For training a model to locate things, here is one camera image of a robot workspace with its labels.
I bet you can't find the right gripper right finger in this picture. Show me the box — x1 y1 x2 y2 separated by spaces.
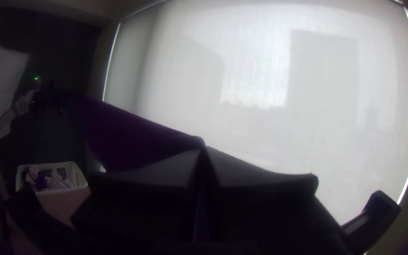
204 145 355 255

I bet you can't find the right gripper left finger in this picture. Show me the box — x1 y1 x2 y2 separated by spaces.
71 148 205 248

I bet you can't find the dark t-shirt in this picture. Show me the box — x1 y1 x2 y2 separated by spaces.
41 90 210 245

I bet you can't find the white laundry basket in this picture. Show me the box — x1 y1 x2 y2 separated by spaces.
15 161 90 194

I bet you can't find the heap of clothes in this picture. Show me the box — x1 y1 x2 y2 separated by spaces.
21 166 74 192

